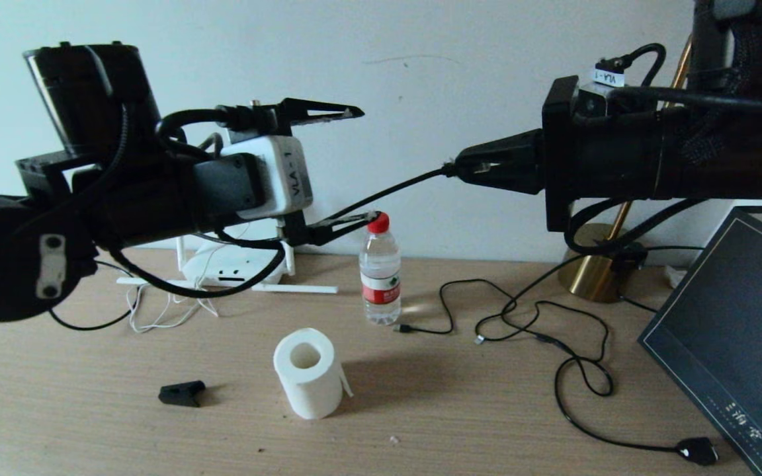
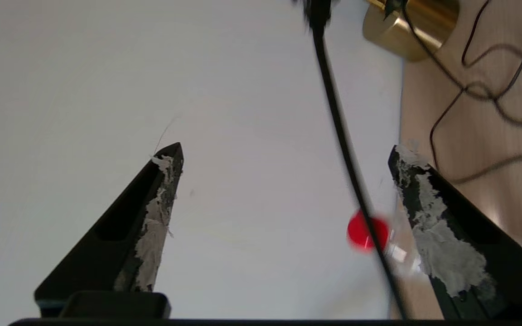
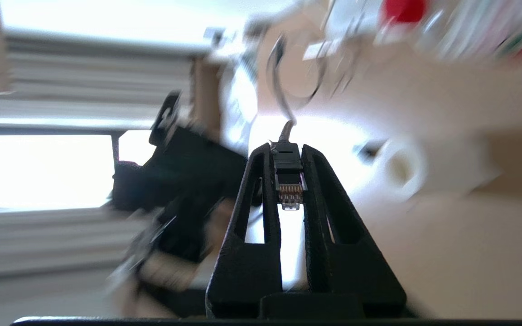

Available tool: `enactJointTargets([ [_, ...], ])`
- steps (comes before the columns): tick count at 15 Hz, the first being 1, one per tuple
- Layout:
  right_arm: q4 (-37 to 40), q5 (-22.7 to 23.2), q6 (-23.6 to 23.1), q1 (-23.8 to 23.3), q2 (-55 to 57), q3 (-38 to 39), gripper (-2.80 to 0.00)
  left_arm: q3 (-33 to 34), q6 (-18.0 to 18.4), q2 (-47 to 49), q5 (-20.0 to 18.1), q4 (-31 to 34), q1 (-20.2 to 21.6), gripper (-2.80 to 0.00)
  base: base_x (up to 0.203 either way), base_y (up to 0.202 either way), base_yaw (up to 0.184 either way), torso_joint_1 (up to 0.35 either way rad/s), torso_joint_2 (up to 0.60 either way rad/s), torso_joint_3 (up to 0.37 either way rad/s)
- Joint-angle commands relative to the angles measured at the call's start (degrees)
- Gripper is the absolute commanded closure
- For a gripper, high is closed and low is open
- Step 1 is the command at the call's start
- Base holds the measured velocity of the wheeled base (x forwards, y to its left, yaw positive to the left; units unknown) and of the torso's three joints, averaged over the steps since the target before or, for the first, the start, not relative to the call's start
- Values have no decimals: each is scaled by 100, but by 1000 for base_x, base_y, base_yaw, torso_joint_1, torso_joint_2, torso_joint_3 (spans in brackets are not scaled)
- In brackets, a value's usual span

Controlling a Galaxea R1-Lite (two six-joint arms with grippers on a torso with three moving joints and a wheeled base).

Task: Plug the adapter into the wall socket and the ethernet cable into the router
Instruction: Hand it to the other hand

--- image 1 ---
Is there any thin white adapter cable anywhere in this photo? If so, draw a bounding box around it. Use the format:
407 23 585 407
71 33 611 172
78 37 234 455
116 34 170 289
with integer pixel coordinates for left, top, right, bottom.
126 225 249 333

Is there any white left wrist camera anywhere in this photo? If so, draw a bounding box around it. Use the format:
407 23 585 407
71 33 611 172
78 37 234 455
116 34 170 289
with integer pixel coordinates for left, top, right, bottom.
221 134 314 220

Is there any black ethernet cable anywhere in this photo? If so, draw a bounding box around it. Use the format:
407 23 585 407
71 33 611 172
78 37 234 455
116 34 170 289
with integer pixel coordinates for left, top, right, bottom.
49 165 456 331

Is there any small black plastic clip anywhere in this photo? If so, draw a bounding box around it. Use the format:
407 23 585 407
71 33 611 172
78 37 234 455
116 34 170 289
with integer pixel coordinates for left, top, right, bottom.
158 380 207 407

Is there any white toilet paper roll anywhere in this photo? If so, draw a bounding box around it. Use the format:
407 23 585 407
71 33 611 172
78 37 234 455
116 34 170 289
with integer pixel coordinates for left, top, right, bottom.
273 328 354 421

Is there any white router with antennas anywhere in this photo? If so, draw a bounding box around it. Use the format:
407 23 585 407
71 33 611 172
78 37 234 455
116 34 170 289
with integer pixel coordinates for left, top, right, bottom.
116 235 340 295

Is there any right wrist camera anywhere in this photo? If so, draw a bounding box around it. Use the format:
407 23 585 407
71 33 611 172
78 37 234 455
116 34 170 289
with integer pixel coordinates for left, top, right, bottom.
578 66 628 118

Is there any brass desk lamp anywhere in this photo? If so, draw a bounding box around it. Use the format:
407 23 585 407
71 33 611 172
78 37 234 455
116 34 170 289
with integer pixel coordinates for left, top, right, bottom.
558 33 694 303

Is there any black USB cable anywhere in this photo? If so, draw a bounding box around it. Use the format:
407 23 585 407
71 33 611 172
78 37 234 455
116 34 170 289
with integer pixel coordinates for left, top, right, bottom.
393 279 521 344

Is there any clear water bottle red cap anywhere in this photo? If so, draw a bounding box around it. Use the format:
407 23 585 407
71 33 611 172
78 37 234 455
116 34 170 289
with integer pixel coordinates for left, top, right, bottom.
359 212 402 327

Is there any black lamp power cord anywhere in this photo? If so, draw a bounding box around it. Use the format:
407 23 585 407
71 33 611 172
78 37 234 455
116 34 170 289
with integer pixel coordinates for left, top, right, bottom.
474 245 719 465

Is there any dark blue gift bag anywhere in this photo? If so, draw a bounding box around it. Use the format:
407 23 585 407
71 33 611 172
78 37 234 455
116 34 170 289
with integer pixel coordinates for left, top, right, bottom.
638 198 762 476

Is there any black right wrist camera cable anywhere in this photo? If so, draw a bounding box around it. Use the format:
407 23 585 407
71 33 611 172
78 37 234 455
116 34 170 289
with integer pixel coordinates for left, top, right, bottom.
565 43 762 257

